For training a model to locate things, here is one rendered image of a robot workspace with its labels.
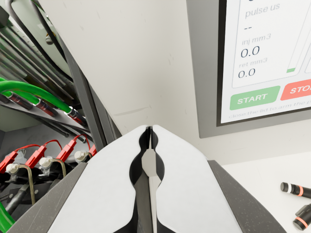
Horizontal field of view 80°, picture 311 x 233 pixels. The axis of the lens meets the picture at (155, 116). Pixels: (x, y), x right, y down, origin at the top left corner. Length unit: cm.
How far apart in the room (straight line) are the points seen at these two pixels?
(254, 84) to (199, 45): 10
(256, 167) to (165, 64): 34
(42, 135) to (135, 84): 70
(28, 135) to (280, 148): 90
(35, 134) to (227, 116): 79
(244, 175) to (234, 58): 30
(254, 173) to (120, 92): 35
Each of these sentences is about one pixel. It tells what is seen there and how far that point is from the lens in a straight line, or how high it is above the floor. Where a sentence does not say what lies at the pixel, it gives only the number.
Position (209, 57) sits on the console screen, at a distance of 24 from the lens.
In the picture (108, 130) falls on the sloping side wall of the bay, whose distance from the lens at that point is 31.
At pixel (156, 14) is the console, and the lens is 21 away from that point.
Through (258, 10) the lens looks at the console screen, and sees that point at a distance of 24.
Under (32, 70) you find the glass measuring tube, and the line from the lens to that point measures 61.
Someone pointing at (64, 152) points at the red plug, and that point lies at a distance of 48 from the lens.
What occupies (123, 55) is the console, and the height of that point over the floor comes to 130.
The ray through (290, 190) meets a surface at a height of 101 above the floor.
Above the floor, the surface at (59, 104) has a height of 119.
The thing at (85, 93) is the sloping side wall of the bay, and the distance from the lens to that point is 31.
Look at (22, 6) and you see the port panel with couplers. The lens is 52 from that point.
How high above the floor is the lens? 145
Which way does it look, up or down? 60 degrees down
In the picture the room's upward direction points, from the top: 25 degrees counter-clockwise
